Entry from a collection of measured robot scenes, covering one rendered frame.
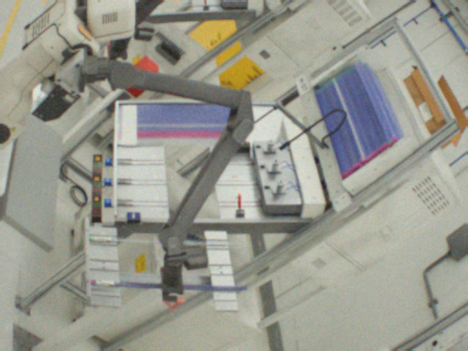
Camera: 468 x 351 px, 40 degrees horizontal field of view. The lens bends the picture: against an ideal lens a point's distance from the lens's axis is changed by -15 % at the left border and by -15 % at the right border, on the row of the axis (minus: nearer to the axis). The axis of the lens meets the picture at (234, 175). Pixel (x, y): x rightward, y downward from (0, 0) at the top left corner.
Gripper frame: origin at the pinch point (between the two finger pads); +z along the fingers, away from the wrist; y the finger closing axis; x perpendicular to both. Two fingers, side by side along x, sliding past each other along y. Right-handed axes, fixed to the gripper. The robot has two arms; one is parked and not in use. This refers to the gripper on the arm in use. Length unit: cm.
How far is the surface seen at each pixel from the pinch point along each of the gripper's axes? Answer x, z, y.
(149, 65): 2, 16, 145
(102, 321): 23.9, 27.7, 7.1
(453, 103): -131, -14, 88
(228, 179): -26, 9, 61
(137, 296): 10.5, 10.9, 7.4
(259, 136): -41, 9, 86
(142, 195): 6, 9, 53
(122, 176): 14, 9, 62
